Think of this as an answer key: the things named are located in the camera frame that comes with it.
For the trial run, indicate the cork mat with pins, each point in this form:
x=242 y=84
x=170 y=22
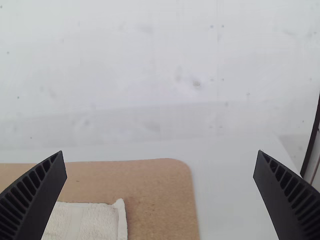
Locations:
x=155 y=190

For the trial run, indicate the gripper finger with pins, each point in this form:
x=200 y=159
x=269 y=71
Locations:
x=295 y=200
x=27 y=197

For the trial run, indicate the pale towel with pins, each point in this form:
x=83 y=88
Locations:
x=85 y=220

